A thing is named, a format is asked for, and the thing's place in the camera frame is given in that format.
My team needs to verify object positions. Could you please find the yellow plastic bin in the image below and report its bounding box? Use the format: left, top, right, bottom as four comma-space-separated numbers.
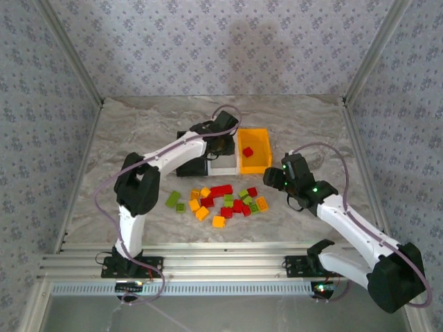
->
237, 127, 273, 175

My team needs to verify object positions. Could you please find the white plastic bin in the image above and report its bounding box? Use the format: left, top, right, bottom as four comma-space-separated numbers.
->
206, 133, 240, 176

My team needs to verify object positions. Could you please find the black plastic bin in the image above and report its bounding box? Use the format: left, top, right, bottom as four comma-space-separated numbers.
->
175, 130, 210, 178

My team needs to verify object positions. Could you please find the small circuit board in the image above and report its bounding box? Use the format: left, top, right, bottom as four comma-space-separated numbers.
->
312, 282, 337, 295
115, 282, 145, 293

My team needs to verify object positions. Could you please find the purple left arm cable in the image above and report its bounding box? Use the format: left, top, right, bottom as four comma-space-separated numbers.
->
93, 105, 243, 307

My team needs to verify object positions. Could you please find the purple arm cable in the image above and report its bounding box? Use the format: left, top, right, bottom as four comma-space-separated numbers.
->
287, 142, 433, 308
93, 105, 243, 307

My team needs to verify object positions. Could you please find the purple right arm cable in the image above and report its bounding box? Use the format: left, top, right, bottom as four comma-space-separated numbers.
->
287, 142, 433, 308

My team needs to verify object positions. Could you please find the aluminium side rail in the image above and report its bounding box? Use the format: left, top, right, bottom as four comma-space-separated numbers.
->
53, 98, 107, 253
341, 96, 395, 250

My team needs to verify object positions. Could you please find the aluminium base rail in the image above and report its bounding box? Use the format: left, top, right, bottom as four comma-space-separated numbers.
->
37, 241, 371, 282

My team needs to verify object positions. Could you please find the grey slotted cable duct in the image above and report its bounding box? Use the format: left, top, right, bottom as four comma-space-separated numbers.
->
48, 282, 321, 297

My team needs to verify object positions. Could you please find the aluminium corner post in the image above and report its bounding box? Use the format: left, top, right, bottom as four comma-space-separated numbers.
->
342, 0, 415, 102
34, 0, 105, 104

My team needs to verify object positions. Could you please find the aluminium frame leg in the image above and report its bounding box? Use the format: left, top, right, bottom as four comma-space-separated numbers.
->
403, 306, 430, 332
15, 279, 53, 332

